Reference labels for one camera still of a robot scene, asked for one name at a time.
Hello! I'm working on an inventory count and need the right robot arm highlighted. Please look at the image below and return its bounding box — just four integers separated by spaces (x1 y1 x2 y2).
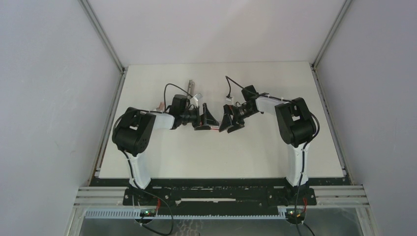
219 85 318 205

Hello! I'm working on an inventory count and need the white cable duct rail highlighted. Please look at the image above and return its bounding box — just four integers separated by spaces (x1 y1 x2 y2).
84 208 288 220

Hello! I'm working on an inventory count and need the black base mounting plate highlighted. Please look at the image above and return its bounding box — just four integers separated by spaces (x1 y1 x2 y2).
76 177 351 216

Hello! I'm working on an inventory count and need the left controller board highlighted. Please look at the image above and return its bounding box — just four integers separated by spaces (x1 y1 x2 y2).
140 209 157 218

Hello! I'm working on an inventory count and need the small pink white stapler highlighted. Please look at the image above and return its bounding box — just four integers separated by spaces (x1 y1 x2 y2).
158 102 165 111

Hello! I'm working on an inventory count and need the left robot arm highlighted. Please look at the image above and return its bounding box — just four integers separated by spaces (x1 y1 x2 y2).
112 94 220 205

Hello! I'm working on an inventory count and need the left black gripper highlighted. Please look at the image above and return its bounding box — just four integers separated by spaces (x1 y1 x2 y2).
179 103 218 131

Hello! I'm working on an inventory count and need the right controller board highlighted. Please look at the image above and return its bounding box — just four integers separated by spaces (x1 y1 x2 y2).
285 209 306 225

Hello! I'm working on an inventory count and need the right aluminium frame post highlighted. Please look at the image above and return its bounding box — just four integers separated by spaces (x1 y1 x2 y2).
311 0 354 76

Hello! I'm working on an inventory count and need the aluminium frame post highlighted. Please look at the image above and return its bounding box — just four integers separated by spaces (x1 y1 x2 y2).
311 0 354 76
78 0 125 94

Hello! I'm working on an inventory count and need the left aluminium frame post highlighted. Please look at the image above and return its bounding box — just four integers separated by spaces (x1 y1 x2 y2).
78 0 125 94

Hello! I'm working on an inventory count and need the grey black long stapler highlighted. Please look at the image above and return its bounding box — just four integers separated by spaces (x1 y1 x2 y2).
187 80 195 98

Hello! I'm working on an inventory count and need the controller board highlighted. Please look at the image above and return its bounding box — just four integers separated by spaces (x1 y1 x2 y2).
140 209 157 218
285 209 306 225

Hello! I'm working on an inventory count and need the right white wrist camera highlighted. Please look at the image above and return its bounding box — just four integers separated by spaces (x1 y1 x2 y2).
225 95 234 105

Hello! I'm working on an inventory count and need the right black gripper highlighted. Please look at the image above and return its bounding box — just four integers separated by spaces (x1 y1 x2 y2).
219 104 258 133

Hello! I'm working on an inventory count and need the left black camera cable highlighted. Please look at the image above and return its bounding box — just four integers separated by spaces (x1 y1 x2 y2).
112 83 195 235

